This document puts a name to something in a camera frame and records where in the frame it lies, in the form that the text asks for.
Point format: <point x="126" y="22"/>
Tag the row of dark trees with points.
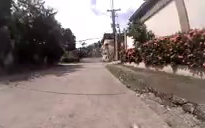
<point x="26" y="36"/>

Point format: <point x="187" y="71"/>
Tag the green tree by wall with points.
<point x="139" y="33"/>

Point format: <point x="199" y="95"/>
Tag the utility pole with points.
<point x="114" y="33"/>

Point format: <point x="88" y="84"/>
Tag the small distant house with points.
<point x="107" y="46"/>

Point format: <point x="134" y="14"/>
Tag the red flowering hedge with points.
<point x="176" y="48"/>

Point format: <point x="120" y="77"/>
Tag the gravel roadside strip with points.
<point x="170" y="90"/>

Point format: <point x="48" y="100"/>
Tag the white walled building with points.
<point x="170" y="16"/>

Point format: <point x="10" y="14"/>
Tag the grey concrete road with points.
<point x="66" y="96"/>

